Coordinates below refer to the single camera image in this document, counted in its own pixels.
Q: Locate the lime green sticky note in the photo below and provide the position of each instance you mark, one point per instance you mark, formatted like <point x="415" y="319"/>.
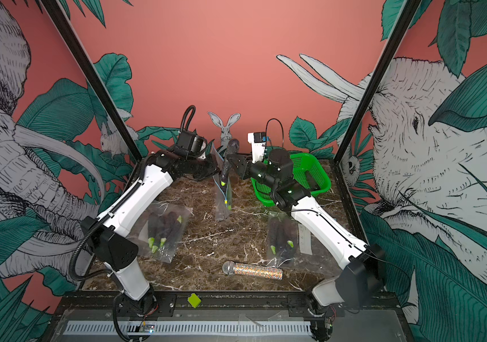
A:
<point x="194" y="300"/>

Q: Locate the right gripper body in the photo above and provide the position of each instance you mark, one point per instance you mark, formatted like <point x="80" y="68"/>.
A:
<point x="264" y="174"/>

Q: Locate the dark purple eggplant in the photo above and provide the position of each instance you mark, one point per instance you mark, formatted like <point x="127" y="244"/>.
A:
<point x="275" y="238"/>

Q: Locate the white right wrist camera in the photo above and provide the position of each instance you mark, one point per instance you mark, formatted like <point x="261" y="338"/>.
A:
<point x="258" y="142"/>

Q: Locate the clear zip-top bag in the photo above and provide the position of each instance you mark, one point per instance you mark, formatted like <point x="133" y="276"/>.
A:
<point x="168" y="252"/>
<point x="307" y="255"/>
<point x="223" y="198"/>

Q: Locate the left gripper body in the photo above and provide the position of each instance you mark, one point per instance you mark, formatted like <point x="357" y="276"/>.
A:
<point x="203" y="169"/>

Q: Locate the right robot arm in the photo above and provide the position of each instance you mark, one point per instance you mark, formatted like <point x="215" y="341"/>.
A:
<point x="361" y="275"/>

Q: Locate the left black frame post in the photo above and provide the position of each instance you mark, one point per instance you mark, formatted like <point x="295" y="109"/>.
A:
<point x="63" y="26"/>

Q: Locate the right black frame post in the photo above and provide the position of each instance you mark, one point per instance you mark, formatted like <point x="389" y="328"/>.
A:
<point x="400" y="28"/>

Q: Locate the sprinkle-filled cylinder tube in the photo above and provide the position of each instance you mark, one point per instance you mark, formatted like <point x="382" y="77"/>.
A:
<point x="233" y="268"/>

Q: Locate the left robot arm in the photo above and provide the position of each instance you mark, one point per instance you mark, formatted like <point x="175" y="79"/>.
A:
<point x="110" y="234"/>

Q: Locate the white perforated rail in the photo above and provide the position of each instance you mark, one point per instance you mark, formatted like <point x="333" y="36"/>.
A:
<point x="188" y="328"/>

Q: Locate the green plastic basket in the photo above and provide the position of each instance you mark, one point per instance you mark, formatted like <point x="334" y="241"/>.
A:
<point x="307" y="171"/>

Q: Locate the black frame post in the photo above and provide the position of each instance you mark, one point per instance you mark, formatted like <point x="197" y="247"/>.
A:
<point x="400" y="28"/>
<point x="63" y="26"/>

